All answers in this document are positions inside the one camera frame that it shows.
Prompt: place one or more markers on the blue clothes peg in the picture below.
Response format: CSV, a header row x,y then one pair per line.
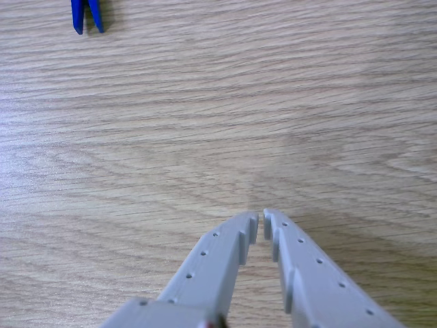
x,y
79,15

